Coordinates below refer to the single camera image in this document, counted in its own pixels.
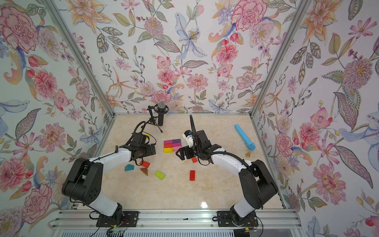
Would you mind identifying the light blue cylinder toy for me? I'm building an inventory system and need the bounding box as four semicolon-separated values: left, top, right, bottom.
235;124;256;151

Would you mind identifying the lime green block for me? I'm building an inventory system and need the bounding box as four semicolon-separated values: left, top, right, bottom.
155;170;165;180

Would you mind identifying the aluminium front rail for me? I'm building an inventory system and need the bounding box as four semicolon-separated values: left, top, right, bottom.
47;209;302;230

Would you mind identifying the red block front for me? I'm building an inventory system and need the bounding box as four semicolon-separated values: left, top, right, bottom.
189;170;195;181

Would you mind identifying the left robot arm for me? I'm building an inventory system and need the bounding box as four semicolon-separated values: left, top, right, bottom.
62;132;157;219

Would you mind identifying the teal block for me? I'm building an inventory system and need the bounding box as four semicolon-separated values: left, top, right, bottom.
124;165;135;171

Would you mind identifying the black microphone on tripod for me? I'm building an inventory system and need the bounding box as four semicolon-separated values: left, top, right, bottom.
141;101;169;133

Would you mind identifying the yellow block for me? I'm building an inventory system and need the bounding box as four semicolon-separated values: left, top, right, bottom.
163;147;173;153

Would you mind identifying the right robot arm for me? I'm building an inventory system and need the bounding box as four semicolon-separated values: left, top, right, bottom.
176;130;278;222

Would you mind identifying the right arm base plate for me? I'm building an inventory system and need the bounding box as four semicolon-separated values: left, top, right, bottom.
212;211;259;228

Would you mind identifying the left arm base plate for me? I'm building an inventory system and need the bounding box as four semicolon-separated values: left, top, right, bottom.
96;211;140;228

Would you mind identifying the brown triangle block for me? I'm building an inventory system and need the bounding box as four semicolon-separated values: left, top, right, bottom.
140;168;148;176

